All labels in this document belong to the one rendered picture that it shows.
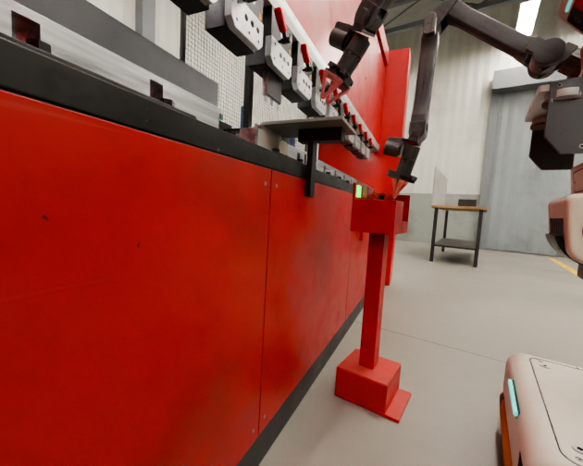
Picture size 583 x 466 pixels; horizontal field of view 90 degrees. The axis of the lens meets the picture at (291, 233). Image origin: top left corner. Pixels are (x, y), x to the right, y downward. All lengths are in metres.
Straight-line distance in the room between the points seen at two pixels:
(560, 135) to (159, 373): 0.93
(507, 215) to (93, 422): 8.25
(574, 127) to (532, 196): 7.54
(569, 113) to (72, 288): 0.96
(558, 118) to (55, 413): 1.01
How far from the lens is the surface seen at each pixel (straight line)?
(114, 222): 0.44
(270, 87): 1.09
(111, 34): 1.34
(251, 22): 0.99
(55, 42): 0.58
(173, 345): 0.56
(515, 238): 8.40
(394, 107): 3.25
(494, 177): 8.41
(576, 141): 0.90
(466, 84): 8.99
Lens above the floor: 0.74
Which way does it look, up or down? 5 degrees down
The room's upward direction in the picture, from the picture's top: 3 degrees clockwise
